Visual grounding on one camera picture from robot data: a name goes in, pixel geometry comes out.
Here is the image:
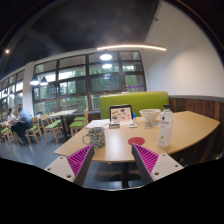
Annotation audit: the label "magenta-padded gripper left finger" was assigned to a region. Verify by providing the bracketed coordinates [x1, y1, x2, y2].
[44, 144, 95, 187]

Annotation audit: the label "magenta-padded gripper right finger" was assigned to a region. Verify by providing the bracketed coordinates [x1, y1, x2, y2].
[130, 143, 185, 185]

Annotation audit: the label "clear water bottle black cap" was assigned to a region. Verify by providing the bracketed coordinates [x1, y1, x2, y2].
[157, 104, 174, 148]

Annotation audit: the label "flat round red coaster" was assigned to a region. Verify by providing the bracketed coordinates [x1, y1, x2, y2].
[127, 136, 146, 146]

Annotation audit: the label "speckled green patterned mug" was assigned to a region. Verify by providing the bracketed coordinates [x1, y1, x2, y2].
[81, 126, 106, 149]

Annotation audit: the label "white paper napkin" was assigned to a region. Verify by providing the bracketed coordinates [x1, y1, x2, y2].
[143, 121, 160, 130]

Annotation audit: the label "white paper sheets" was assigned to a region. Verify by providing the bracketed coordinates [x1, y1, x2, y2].
[85, 119, 111, 130]

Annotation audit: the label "wooden chairs green seats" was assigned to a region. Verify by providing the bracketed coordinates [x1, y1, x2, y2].
[0, 111, 89, 144]

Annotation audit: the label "white ceramic bowl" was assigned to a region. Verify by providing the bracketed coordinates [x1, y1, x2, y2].
[138, 108, 162, 123]

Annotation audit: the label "light wooden dining table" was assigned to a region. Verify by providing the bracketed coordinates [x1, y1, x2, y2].
[47, 108, 79, 139]

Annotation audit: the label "black framed tablet display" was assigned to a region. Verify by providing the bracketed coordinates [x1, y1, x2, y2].
[109, 104, 134, 124]

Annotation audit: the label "green upholstered bench backrest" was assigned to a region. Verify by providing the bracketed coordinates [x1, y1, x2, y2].
[99, 91, 170, 120]

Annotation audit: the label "person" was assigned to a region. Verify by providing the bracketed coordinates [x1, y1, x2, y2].
[10, 106, 33, 144]
[6, 107, 17, 124]

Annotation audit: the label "long linear ceiling light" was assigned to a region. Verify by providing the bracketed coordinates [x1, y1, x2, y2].
[96, 43, 167, 52]

